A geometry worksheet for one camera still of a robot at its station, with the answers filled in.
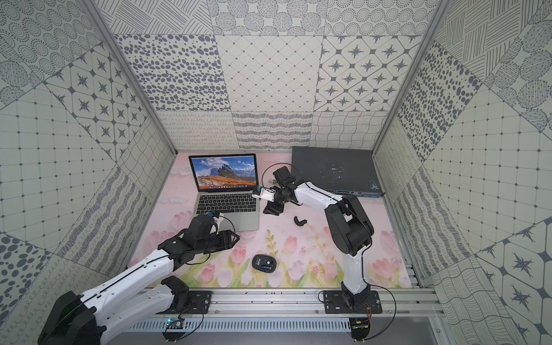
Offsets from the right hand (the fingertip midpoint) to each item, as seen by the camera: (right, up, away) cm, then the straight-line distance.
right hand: (270, 203), depth 93 cm
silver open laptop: (-23, +8, +8) cm, 25 cm away
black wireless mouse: (-2, -21, -13) cm, 25 cm away
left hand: (-14, -10, -11) cm, 21 cm away
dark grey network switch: (+38, +14, +14) cm, 42 cm away
